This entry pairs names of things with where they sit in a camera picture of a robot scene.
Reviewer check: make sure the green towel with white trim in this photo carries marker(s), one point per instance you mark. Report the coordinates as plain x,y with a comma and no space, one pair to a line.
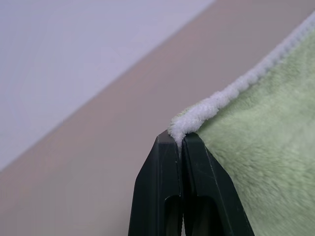
265,147

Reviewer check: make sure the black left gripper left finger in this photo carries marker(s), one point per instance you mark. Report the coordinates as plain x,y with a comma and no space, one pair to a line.
155,182

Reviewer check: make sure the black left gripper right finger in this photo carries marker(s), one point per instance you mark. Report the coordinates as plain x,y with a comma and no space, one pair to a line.
209,186

